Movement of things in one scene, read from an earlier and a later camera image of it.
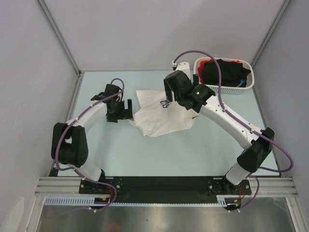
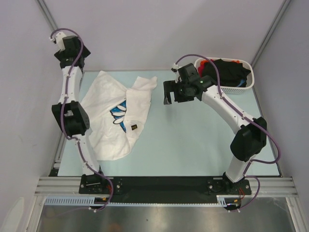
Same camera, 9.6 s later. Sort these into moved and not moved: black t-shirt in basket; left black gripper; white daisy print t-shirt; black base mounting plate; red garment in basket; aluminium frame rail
Moved: white daisy print t-shirt; left black gripper
Not moved: aluminium frame rail; black base mounting plate; red garment in basket; black t-shirt in basket
